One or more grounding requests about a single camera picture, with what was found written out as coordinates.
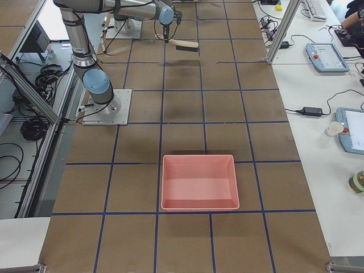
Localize blue teach pendant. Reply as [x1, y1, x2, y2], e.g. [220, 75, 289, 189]
[335, 107, 363, 155]
[305, 43, 350, 73]

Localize coiled black cables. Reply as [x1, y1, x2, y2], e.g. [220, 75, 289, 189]
[20, 118, 49, 142]

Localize white paper cup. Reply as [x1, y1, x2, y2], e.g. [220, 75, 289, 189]
[325, 121, 344, 137]

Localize near blue teach pendant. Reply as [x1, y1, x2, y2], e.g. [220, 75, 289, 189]
[335, 107, 363, 155]

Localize aluminium frame post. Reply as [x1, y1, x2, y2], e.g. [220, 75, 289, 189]
[266, 0, 300, 65]

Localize beige hand brush black bristles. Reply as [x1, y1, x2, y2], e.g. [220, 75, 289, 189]
[155, 34, 199, 52]

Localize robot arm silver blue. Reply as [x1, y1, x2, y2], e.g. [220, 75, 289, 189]
[53, 1, 182, 115]

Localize black power adapter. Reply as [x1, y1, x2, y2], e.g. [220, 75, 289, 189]
[300, 106, 324, 117]

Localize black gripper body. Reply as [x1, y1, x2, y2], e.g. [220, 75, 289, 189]
[161, 8, 182, 43]

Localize white keyboard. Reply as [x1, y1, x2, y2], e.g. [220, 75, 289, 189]
[303, 0, 327, 22]

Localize pink plastic bin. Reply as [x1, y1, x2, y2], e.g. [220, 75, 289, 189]
[161, 155, 240, 212]

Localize black electronics box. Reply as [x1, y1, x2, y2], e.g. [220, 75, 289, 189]
[20, 20, 50, 53]

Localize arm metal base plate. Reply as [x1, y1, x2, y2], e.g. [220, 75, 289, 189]
[82, 89, 132, 126]
[105, 18, 142, 40]

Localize far blue teach pendant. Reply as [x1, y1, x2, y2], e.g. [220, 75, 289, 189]
[305, 43, 350, 73]

